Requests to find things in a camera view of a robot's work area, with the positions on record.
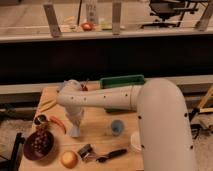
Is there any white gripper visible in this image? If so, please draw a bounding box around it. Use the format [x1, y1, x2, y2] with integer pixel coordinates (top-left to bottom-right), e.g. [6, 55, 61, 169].
[66, 107, 84, 126]

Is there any light blue towel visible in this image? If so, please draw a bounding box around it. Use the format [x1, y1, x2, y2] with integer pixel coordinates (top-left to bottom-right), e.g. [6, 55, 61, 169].
[69, 124, 81, 138]

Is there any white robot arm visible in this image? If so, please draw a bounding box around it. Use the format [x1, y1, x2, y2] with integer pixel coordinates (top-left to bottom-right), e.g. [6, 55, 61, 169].
[57, 78, 199, 171]

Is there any red chili pepper toy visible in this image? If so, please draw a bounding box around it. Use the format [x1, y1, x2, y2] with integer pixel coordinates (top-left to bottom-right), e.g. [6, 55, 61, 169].
[49, 116, 66, 134]

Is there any red bowl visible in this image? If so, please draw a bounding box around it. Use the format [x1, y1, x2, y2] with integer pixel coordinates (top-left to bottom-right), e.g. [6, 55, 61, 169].
[81, 84, 88, 91]

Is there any blue sponge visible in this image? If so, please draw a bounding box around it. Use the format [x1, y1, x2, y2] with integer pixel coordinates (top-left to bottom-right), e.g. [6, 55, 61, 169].
[56, 82, 65, 93]

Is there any yellow banana toy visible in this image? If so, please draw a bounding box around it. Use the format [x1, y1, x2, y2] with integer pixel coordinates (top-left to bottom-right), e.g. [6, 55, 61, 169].
[38, 99, 56, 112]

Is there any small metal clip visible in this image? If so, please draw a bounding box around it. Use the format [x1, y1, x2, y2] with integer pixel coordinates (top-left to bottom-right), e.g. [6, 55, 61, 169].
[78, 144, 93, 161]

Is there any blue small cup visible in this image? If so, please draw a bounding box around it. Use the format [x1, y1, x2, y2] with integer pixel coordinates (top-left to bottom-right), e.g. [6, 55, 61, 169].
[111, 120, 124, 136]

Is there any yellow round fruit toy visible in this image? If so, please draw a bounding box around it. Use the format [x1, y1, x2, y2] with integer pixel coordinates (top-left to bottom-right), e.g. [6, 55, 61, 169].
[60, 151, 78, 169]

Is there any green plastic tray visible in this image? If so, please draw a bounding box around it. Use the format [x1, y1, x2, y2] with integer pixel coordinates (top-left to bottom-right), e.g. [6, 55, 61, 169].
[99, 74, 147, 114]

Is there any white small bowl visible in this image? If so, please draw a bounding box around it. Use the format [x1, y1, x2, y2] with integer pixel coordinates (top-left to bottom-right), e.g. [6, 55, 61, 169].
[130, 131, 141, 152]

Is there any red round background object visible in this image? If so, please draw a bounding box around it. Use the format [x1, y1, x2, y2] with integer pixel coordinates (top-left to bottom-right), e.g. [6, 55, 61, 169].
[81, 22, 94, 31]

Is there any black stand base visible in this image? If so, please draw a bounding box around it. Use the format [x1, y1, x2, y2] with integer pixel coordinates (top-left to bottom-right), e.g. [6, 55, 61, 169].
[188, 84, 213, 134]

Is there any black office chair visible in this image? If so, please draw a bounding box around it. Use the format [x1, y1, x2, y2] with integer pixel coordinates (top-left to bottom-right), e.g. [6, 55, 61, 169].
[141, 0, 208, 28]

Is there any black handled peeler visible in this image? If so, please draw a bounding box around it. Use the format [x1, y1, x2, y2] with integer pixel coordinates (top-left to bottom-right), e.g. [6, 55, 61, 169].
[95, 149, 127, 163]

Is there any black chair frame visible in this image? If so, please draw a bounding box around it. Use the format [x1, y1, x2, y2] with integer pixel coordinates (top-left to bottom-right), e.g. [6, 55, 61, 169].
[0, 133, 25, 171]

